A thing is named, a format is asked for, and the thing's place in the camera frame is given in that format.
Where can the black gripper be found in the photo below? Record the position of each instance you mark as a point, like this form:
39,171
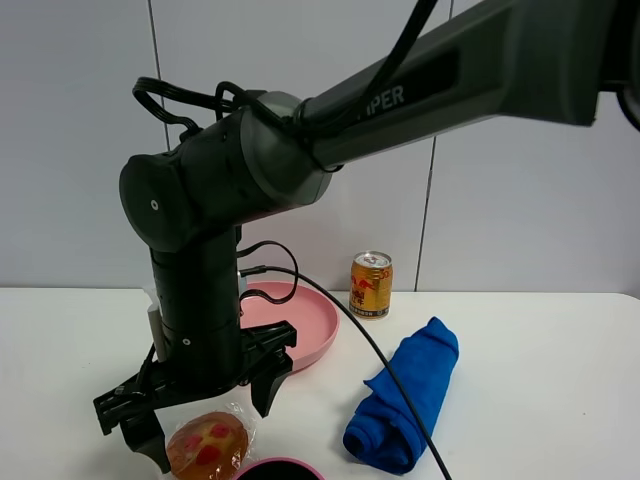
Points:
197,368

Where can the fruit tart pastry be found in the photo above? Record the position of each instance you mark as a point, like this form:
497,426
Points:
212,440

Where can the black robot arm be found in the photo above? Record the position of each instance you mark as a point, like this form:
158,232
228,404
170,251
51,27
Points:
248,154

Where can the pink rimmed dark bowl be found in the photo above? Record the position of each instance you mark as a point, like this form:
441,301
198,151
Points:
278,468

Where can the pink round plate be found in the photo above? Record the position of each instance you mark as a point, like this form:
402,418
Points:
314,317

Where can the blue folded cloth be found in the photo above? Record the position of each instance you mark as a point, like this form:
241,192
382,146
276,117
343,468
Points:
383,433

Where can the gold energy drink can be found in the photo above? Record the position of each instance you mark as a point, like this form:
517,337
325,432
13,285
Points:
371,284

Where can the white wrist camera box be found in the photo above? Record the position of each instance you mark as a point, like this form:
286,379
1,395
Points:
155,322

